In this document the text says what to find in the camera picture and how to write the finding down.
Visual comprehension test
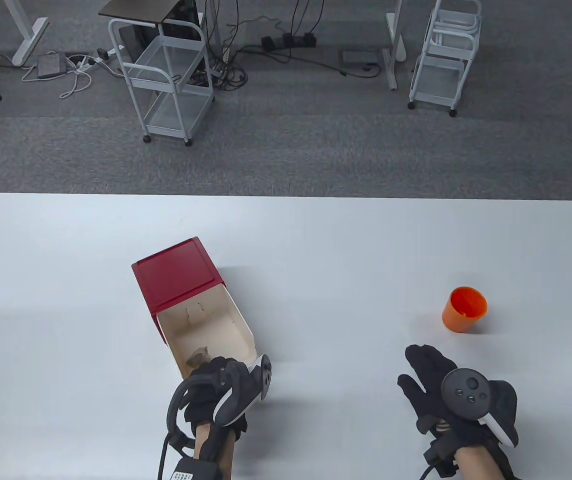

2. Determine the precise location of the person's right hand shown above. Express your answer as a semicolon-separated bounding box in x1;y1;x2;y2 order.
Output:
398;344;519;451

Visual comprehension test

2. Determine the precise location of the person's left hand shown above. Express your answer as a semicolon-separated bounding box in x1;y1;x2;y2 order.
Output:
182;356;249;442

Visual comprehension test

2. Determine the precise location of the orange cup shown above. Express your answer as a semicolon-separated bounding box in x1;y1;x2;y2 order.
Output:
442;286;488;333

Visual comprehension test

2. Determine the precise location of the red tea bag box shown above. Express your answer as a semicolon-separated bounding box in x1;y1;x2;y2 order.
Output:
131;236;258;382

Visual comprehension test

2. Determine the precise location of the person's right forearm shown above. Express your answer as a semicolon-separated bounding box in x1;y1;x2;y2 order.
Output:
453;446;512;480

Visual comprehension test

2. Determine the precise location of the person's left forearm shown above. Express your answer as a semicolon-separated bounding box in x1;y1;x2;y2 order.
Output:
192;422;236;480

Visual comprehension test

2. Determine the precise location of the grey power adapter box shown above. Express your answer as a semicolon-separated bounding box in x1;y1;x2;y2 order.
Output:
37;52;68;79

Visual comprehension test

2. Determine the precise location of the black white left hand controller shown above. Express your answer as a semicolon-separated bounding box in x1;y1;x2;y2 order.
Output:
166;353;272;437

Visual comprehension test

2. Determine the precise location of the black white hand controller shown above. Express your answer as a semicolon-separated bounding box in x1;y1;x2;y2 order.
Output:
166;353;272;437
441;368;516;446

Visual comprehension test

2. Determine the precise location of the black white right hand controller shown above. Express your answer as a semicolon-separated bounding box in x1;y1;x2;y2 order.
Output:
441;368;516;446

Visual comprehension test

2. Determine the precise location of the black left wrist sensor module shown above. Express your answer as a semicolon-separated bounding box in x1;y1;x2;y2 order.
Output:
157;432;222;480

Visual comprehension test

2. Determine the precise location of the black wrist sensor module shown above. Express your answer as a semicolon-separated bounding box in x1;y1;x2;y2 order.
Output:
418;435;460;480
157;432;222;480

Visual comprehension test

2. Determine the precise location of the black right wrist sensor module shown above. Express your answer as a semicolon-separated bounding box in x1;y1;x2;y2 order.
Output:
418;435;460;480

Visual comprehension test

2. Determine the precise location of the grey flat floor device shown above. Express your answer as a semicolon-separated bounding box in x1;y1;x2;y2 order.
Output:
340;47;381;71

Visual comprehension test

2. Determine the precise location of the white desk leg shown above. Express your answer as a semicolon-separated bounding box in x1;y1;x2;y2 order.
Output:
385;0;407;91
3;0;50;67

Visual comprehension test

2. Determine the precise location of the white power strip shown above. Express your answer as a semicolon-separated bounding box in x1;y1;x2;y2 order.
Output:
77;45;126;71

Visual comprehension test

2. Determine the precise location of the black power strip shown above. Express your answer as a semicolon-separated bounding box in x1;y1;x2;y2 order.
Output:
261;32;317;51

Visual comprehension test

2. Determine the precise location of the dark wooden desk top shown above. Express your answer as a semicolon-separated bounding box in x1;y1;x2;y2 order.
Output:
98;0;186;25

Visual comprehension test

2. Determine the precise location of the black cable bundle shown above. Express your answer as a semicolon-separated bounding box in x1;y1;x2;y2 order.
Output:
186;0;381;92

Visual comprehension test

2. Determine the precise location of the white cable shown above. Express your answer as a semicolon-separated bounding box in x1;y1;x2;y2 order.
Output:
21;50;94;99

